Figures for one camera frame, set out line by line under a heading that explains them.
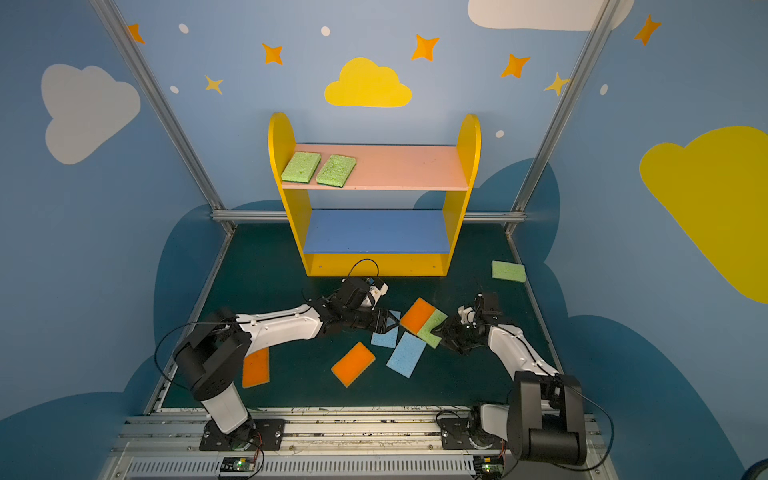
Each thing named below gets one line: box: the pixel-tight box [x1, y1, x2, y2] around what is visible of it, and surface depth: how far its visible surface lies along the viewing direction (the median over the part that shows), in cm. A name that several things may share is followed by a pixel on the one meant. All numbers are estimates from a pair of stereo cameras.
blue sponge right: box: [386, 331, 427, 379], surface depth 90 cm
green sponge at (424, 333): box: [417, 308, 448, 349], surface depth 93 cm
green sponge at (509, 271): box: [492, 260, 527, 283], surface depth 109 cm
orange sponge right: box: [399, 297, 435, 334], surface depth 97 cm
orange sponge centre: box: [331, 341, 376, 388], surface depth 87 cm
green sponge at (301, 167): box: [281, 152, 321, 184], surface depth 78 cm
